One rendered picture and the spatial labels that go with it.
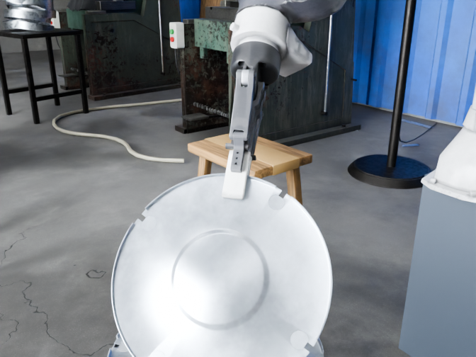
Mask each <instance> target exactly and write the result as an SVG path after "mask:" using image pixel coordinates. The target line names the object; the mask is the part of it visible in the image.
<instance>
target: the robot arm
mask: <svg viewBox="0 0 476 357"><path fill-rule="evenodd" d="M238 1H239V9H238V11H237V13H236V14H235V19H234V23H232V24H231V26H230V27H229V29H230V30H232V31H233V32H232V39H231V43H230V45H231V48H232V51H233V55H232V61H231V66H230V71H231V74H232V76H233V77H234V78H235V79H236V89H235V95H234V105H233V111H232V122H231V127H230V133H229V139H230V140H232V141H231V143H225V149H233V150H230V151H229V156H228V161H227V168H226V173H225V180H224V185H223V189H222V197H223V198H230V199H237V200H243V199H244V193H245V188H246V183H247V175H248V176H249V174H250V169H251V161H256V155H254V152H255V149H256V142H257V138H258V134H259V128H260V124H261V120H262V117H263V116H264V114H263V111H262V108H263V104H264V102H265V99H266V91H264V87H266V86H268V85H271V84H273V83H275V82H276V81H277V80H278V78H279V75H281V76H283V77H287V76H289V75H291V74H294V73H296V72H298V71H300V70H302V69H304V68H305V67H307V66H308V65H310V64H311V63H312V53H311V52H310V51H309V50H308V49H307V48H306V47H305V46H304V45H303V43H302V42H301V41H300V40H299V39H298V37H297V36H296V34H295V33H294V31H293V29H292V28H291V27H290V24H291V23H306V22H311V21H319V20H322V19H324V18H327V17H329V16H331V15H333V14H335V13H336V12H337V11H339V10H341V8H342V6H343V5H344V4H345V2H346V0H238ZM463 126H464V127H463V128H462V130H461V131H460V132H459V133H458V134H457V135H456V136H455V138H454V139H453V140H452V141H451V143H450V144H449V145H448V146H447V147H446V148H445V149H444V151H443V152H442V153H441V154H440V156H439V159H438V164H437V167H436V169H435V170H434V171H432V172H431V173H430V174H428V175H427V176H425V177H424V178H423V179H422V180H421V182H422V183H423V184H424V185H425V186H427V187H428V188H430V189H431V190H434V191H437V192H439V193H443V194H446V195H448V196H451V197H454V198H457V199H460V200H464V201H468V202H473V203H476V86H475V94H474V98H473V103H472V105H471V106H470V109H469V111H468V112H467V115H466V117H465V120H464V122H463Z"/></svg>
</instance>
